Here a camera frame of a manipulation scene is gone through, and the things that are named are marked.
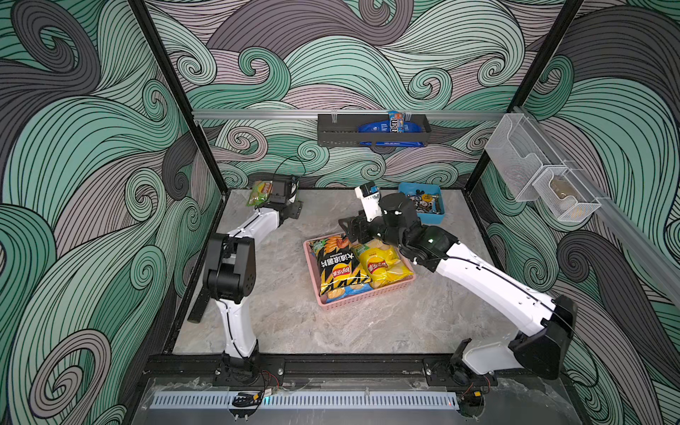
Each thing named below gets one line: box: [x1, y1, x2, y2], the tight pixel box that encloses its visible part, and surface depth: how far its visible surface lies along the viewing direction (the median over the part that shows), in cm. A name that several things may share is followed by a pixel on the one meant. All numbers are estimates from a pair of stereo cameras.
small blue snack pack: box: [389, 109, 405, 134], surface depth 92 cm
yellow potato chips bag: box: [359, 245, 414, 289], surface depth 88 cm
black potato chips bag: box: [308, 233, 373, 296], surface depth 83 cm
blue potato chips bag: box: [324, 282, 374, 304], surface depth 85 cm
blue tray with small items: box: [398, 182, 446, 225], surface depth 117 cm
